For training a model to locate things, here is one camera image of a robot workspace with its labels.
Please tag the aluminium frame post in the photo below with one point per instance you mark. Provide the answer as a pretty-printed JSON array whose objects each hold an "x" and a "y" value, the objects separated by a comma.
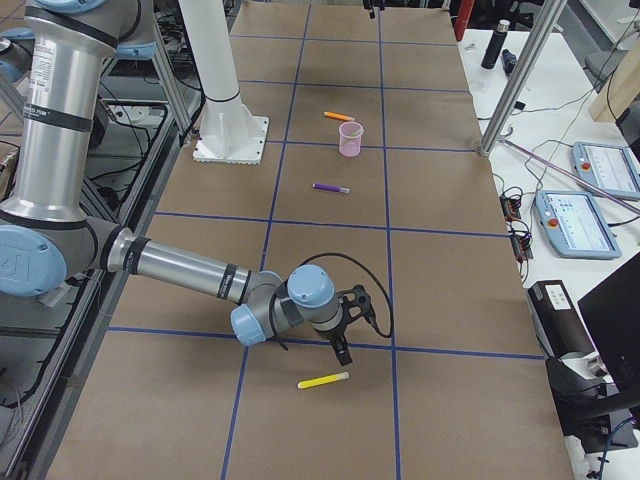
[{"x": 533, "y": 46}]

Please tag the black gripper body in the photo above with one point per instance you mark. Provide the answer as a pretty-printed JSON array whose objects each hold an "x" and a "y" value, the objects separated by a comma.
[{"x": 335, "y": 336}]

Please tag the blue folded umbrella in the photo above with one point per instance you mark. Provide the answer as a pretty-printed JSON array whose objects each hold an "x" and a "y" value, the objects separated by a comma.
[{"x": 509, "y": 61}]

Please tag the far teach pendant tablet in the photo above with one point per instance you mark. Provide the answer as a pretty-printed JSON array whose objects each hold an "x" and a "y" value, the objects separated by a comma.
[{"x": 612, "y": 168}]

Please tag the black computer monitor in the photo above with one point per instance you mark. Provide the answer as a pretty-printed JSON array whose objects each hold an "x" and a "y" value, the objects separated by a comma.
[{"x": 589, "y": 410}]

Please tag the teach pendant tablet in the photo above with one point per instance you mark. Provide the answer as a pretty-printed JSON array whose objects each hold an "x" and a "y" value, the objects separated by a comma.
[
  {"x": 612, "y": 168},
  {"x": 575, "y": 226}
]

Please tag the black box white label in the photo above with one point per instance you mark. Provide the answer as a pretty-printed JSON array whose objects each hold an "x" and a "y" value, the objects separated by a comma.
[{"x": 556, "y": 320}]

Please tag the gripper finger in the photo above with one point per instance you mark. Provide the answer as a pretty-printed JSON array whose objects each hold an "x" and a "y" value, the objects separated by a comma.
[{"x": 341, "y": 350}]

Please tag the purple highlighter pen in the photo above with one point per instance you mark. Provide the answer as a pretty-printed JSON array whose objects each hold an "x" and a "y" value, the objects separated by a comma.
[{"x": 331, "y": 188}]

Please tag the black water bottle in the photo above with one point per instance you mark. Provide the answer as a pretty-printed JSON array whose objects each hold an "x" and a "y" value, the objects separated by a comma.
[{"x": 495, "y": 44}]

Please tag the yellow highlighter pen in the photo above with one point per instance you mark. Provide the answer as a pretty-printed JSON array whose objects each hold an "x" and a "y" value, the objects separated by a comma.
[{"x": 323, "y": 380}]

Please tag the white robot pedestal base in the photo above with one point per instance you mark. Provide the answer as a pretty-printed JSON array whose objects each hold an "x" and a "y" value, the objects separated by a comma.
[{"x": 228, "y": 132}]

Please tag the pink mesh pen holder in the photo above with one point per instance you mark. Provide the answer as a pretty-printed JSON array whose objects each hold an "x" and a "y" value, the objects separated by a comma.
[{"x": 349, "y": 147}]

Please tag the orange highlighter pen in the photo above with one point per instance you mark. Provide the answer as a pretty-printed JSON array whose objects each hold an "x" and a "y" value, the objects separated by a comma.
[{"x": 338, "y": 116}]

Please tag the near teach pendant tablet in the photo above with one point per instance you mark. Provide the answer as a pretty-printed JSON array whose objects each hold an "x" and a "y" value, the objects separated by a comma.
[{"x": 575, "y": 226}]

